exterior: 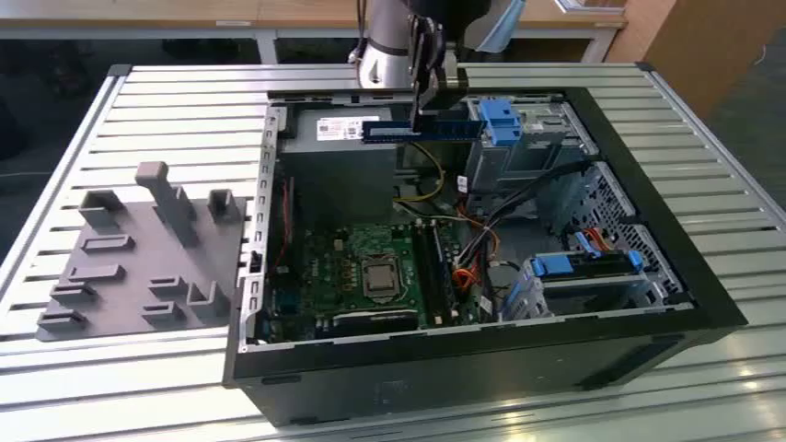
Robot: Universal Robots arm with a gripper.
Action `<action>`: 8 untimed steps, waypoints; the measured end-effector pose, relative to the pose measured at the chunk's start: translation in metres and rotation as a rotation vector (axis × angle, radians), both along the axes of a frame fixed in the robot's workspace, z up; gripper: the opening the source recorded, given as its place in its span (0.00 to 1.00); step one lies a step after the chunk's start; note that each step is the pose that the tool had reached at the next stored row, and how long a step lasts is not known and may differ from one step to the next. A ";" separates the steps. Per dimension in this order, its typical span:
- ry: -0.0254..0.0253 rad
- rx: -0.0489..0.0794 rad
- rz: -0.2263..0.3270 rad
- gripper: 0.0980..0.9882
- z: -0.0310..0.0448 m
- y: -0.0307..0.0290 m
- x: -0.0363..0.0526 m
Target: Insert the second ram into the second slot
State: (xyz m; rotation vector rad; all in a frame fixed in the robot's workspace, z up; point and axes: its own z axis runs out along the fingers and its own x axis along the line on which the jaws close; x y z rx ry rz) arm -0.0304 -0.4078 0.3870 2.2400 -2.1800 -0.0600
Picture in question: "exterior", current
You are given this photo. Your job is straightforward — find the wooden cabinet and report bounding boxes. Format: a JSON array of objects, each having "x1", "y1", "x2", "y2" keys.
[{"x1": 605, "y1": 0, "x2": 786, "y2": 120}]

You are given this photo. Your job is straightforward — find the green motherboard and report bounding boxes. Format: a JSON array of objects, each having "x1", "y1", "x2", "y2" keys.
[{"x1": 270, "y1": 219, "x2": 486, "y2": 344}]

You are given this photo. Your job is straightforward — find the white power supply label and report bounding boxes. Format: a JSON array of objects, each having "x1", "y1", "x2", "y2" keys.
[{"x1": 317, "y1": 117, "x2": 370, "y2": 142}]

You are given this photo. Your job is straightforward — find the hard disk in blue carrier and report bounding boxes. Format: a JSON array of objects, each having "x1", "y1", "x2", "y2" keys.
[{"x1": 529, "y1": 250, "x2": 644, "y2": 280}]

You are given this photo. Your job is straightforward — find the grey power supply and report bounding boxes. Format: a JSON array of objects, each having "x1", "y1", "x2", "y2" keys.
[{"x1": 280, "y1": 108, "x2": 402, "y2": 223}]

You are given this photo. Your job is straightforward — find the blue flat wire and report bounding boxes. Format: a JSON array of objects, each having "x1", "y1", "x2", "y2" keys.
[{"x1": 574, "y1": 232, "x2": 602, "y2": 259}]

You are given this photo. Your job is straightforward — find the black expansion card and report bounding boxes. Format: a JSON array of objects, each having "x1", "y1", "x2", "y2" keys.
[{"x1": 333, "y1": 307, "x2": 421, "y2": 334}]

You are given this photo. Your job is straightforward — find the grey parts rack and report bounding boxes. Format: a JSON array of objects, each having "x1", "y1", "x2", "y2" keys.
[{"x1": 35, "y1": 160, "x2": 249, "y2": 343}]

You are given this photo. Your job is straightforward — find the grey round speaker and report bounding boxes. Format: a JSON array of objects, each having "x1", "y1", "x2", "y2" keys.
[{"x1": 488, "y1": 261, "x2": 530, "y2": 300}]

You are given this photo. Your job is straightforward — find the blue plastic drive carrier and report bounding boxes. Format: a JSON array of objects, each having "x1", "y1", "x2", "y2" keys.
[{"x1": 481, "y1": 99, "x2": 522, "y2": 147}]

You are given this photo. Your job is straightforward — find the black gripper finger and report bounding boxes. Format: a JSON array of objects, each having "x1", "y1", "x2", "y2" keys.
[{"x1": 410, "y1": 64, "x2": 460, "y2": 135}]

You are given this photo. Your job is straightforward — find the CPU socket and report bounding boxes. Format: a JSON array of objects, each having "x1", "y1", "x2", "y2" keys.
[{"x1": 358, "y1": 251, "x2": 406, "y2": 304}]

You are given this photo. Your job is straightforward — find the black RAM slot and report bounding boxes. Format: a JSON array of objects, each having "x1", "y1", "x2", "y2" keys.
[{"x1": 410, "y1": 219, "x2": 445, "y2": 327}]

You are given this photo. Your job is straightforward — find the silver metal drive cage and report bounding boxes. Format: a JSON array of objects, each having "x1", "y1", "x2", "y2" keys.
[{"x1": 465, "y1": 99, "x2": 601, "y2": 194}]

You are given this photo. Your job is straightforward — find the orange wire bundle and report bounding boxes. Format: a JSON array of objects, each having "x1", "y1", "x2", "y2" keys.
[{"x1": 453, "y1": 266, "x2": 488, "y2": 295}]

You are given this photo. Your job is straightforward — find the black PC case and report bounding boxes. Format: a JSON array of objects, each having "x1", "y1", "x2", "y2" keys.
[{"x1": 221, "y1": 86, "x2": 749, "y2": 427}]

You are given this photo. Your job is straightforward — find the silver metal disk bay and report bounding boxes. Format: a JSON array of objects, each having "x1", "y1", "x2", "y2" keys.
[{"x1": 501, "y1": 248, "x2": 691, "y2": 323}]

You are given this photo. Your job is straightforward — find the silver CPU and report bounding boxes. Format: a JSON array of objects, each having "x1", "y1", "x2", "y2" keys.
[{"x1": 366, "y1": 265, "x2": 396, "y2": 296}]

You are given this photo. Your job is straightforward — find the wooden desk white frame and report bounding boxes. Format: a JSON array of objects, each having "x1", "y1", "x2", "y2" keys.
[{"x1": 0, "y1": 0, "x2": 629, "y2": 64}]

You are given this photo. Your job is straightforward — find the yellow wire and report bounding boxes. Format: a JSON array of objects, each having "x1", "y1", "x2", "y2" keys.
[{"x1": 394, "y1": 141, "x2": 448, "y2": 204}]

